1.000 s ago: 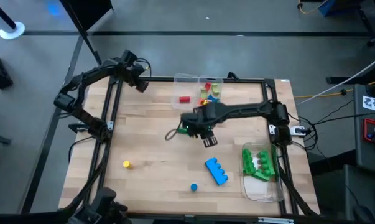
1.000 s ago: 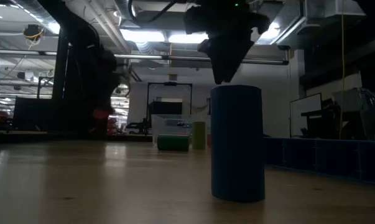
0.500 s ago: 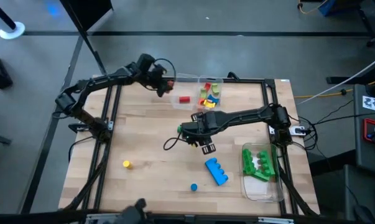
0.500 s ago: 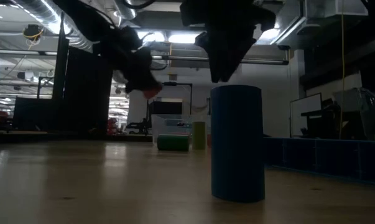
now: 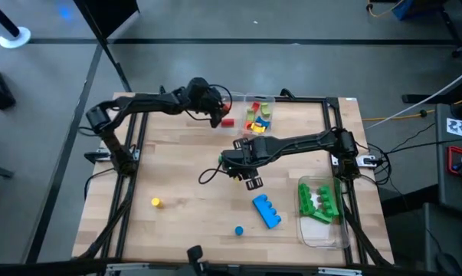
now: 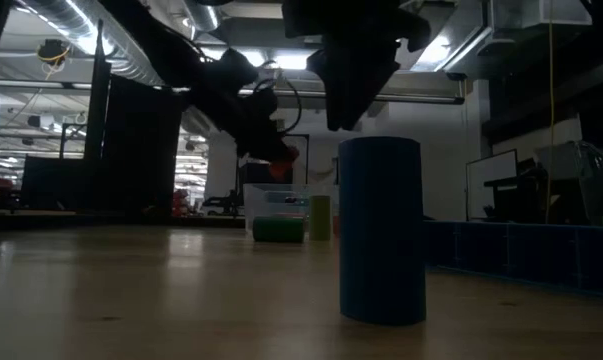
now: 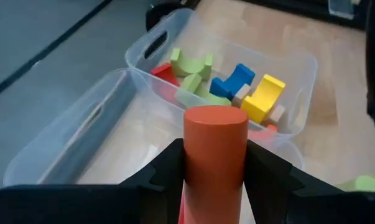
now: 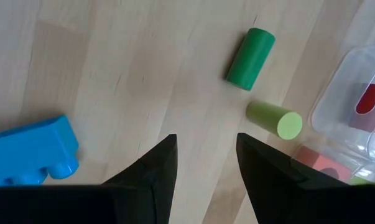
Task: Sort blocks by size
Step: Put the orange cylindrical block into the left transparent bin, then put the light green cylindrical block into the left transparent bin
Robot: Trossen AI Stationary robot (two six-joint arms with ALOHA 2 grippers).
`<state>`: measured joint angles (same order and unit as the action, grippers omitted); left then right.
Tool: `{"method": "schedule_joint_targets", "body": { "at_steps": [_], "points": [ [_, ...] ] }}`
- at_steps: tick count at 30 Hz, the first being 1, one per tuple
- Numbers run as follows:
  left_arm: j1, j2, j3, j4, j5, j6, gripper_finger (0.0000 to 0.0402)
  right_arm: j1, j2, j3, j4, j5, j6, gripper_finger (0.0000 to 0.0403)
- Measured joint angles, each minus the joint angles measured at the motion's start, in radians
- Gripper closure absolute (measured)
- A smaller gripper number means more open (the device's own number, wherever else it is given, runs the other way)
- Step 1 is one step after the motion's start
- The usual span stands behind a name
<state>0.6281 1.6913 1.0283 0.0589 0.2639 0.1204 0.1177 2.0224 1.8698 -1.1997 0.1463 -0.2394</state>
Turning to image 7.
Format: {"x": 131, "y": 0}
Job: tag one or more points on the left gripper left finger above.
{"x": 165, "y": 189}

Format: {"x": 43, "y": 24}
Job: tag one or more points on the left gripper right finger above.
{"x": 268, "y": 193}

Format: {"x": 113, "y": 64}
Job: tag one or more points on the orange cylinder block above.
{"x": 215, "y": 155}

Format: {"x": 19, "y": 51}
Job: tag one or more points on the orange red block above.
{"x": 269, "y": 128}

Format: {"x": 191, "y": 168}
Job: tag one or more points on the yellow arch block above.
{"x": 262, "y": 99}

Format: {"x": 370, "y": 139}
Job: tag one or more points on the light green cylinder block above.
{"x": 366, "y": 183}

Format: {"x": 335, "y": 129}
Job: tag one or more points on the light green arch block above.
{"x": 187, "y": 67}
{"x": 191, "y": 82}

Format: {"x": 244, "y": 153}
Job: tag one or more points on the blue arch block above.
{"x": 230, "y": 84}

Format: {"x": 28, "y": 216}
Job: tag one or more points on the red arch block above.
{"x": 165, "y": 74}

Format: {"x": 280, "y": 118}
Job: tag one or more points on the small clear plastic bin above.
{"x": 224, "y": 46}
{"x": 66, "y": 130}

